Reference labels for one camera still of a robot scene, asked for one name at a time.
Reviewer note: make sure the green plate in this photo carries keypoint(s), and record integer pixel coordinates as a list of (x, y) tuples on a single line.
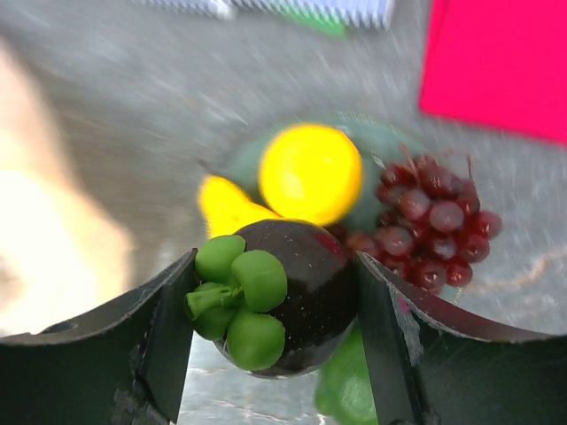
[(378, 143)]

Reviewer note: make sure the green lime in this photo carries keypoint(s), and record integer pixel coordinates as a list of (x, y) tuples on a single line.
[(343, 390)]

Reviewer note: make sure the green cloth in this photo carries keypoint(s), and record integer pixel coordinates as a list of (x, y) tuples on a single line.
[(327, 27)]

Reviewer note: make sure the dark mangosteen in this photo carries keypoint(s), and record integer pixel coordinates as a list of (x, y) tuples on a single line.
[(276, 297)]

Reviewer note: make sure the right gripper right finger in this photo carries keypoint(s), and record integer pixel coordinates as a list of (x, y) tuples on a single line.
[(431, 362)]

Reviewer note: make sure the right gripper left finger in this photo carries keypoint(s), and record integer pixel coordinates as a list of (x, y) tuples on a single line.
[(123, 362)]

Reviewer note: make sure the yellow lemon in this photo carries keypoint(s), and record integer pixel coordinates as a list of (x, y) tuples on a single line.
[(311, 172)]

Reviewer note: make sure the red cloth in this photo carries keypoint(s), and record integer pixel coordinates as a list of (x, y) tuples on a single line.
[(498, 64)]

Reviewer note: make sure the yellow pear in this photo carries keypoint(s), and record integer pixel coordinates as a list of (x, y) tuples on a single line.
[(226, 208)]

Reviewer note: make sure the beige plastic bag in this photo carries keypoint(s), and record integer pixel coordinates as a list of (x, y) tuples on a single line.
[(62, 254)]

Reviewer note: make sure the red grapes bunch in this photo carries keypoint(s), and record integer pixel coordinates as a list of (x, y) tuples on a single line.
[(432, 229)]

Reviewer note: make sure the blue striped cloth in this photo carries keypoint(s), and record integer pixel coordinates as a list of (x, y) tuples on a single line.
[(357, 14)]

